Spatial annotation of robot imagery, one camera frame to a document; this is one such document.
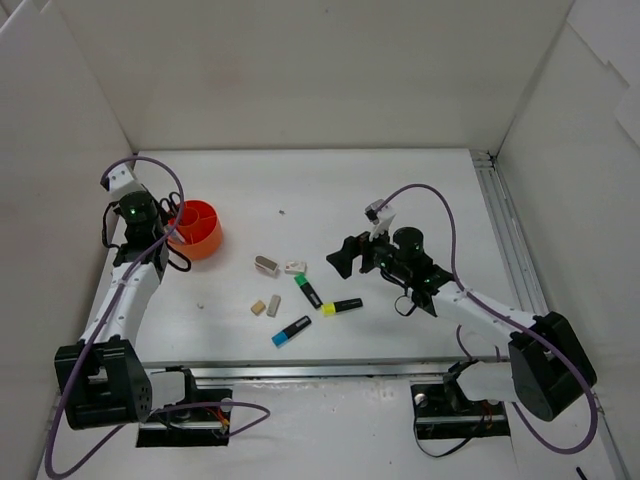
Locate green capped black marker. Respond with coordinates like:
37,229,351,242
294,274,322,310

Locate yellow capped black marker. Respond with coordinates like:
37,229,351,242
321,298,363,316

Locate blue capped black marker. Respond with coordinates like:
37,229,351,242
271,316,312,348

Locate black handled scissors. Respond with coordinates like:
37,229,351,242
159,191,181,219

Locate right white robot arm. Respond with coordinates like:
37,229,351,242
335,227,597,422

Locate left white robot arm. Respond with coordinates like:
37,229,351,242
54,189,200,430

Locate white eraser in sleeve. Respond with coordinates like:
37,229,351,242
284,260,307,275

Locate long beige eraser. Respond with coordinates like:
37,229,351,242
266,294,281,318

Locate small tan eraser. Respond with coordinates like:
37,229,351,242
251,300,266,316

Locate orange round pen holder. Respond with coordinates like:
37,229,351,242
169,200,223,261

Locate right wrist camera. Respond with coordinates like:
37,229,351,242
365,199,396,241

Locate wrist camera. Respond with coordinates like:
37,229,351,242
100,164,143,199
365,199,396,241

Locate aluminium front rail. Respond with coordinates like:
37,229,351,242
139,355,566,386

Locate aluminium side rail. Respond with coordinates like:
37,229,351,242
470,150,550,315

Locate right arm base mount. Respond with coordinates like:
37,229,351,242
410,360,511,460

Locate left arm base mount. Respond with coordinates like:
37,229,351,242
136,406,231,448

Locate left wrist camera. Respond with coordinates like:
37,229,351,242
100,164,143,199

